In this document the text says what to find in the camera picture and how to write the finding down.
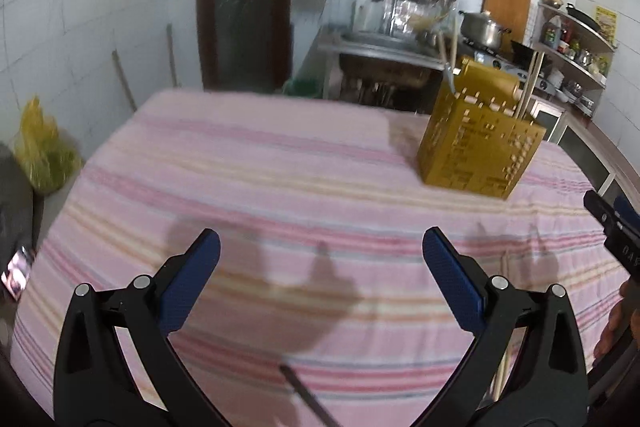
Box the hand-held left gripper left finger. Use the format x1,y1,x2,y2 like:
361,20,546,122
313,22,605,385
54,228,223,427

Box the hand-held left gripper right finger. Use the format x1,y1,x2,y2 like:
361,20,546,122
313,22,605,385
422,227,588,427

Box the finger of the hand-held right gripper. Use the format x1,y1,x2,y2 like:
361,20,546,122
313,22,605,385
583,189,623,238
614,195,640,234

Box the yellow slotted utensil holder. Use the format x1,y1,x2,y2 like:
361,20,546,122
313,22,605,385
417,56,547,200

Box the thick wooden utensil handle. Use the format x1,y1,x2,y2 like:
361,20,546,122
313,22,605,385
492,74,523,101

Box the wooden-handled metal utensil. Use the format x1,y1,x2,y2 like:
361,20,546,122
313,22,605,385
437,33,462,98

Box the person's right hand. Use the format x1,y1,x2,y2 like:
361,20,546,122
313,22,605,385
593,279,638,359

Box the glass door kitchen cabinets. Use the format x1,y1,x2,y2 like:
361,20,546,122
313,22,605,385
530,97,640,208

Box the stack of bowls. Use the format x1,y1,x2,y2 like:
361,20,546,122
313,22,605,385
547,69,598,115

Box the pink striped tablecloth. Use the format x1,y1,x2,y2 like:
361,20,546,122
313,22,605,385
10,88,640,427

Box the white corner shelf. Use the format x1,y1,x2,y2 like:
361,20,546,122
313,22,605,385
532,2,617,90

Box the thin black utensil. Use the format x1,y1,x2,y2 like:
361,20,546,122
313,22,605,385
278,363,343,427

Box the gas stove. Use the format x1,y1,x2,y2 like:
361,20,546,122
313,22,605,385
462,38,533,78

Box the grey cloth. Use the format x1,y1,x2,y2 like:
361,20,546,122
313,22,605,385
0,142,46,268

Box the black pan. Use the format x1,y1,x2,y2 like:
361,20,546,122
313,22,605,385
566,3,603,32

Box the yellow plastic bag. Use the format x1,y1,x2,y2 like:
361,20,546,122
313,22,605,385
12,96,83,195

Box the steel cooking pot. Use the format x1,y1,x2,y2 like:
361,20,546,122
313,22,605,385
459,10,512,50

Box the green basin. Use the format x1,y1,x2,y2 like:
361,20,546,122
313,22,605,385
285,77,321,98

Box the rectangular wooden cutting board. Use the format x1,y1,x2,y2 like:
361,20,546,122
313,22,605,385
482,0,533,42

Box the steel sink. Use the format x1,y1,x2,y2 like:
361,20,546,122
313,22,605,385
317,27,446,72

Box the yellow wall poster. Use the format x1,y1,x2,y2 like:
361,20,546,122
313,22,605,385
594,6,618,45

